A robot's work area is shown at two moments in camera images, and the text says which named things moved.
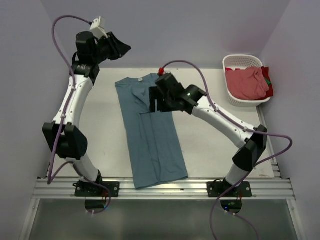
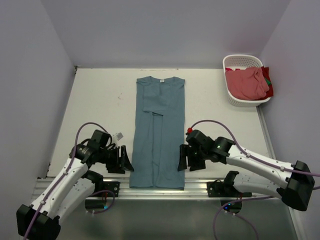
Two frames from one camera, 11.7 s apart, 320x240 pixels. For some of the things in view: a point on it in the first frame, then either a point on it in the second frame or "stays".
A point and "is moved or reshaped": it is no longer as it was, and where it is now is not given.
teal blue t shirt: [156, 152] is moved or reshaped
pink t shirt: [248, 84] stays
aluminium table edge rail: [197, 189] stays
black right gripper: [155, 94] -> [184, 152]
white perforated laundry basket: [235, 62] stays
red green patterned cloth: [270, 92] stays
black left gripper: [119, 48] -> [120, 163]
